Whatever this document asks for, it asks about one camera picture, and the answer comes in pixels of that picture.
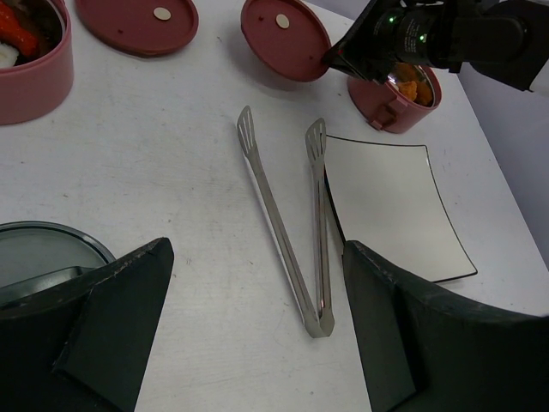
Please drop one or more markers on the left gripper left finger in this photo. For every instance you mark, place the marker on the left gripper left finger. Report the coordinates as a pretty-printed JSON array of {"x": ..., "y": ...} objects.
[{"x": 84, "y": 344}]

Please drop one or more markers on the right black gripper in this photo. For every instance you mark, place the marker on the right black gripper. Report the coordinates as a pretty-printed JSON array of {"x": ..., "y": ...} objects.
[{"x": 390, "y": 32}]

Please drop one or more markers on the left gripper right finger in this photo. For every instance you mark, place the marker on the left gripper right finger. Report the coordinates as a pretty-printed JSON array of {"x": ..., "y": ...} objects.
[{"x": 425, "y": 348}]

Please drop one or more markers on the pink lunch bowl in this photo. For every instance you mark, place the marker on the pink lunch bowl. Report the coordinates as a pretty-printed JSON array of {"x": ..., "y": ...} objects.
[
  {"x": 36, "y": 86},
  {"x": 385, "y": 108}
]

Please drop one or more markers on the orange fried nugget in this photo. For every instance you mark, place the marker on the orange fried nugget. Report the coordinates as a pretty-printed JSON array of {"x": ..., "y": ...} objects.
[{"x": 413, "y": 83}]

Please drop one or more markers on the dark red lid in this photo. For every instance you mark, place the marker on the dark red lid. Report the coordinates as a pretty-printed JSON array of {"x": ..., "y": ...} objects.
[
  {"x": 287, "y": 37},
  {"x": 144, "y": 28}
]

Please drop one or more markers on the metal tongs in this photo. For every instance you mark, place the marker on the metal tongs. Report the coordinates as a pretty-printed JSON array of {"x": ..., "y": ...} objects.
[{"x": 318, "y": 318}]

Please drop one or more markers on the sushi roll piece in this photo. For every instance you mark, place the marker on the sushi roll piece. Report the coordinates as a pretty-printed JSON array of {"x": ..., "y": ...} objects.
[{"x": 8, "y": 56}]

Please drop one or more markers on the red chicken drumstick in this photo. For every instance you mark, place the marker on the red chicken drumstick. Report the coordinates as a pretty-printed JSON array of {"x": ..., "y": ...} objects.
[{"x": 13, "y": 33}]

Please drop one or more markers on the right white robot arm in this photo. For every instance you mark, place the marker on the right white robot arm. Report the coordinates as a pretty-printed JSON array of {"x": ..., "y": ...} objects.
[{"x": 507, "y": 42}]

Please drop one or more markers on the grey transparent top lid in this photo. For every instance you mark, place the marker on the grey transparent top lid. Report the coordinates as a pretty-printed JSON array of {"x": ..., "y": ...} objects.
[{"x": 37, "y": 255}]

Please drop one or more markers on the white square plate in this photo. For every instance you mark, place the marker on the white square plate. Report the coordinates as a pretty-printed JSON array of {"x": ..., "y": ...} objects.
[{"x": 385, "y": 197}]

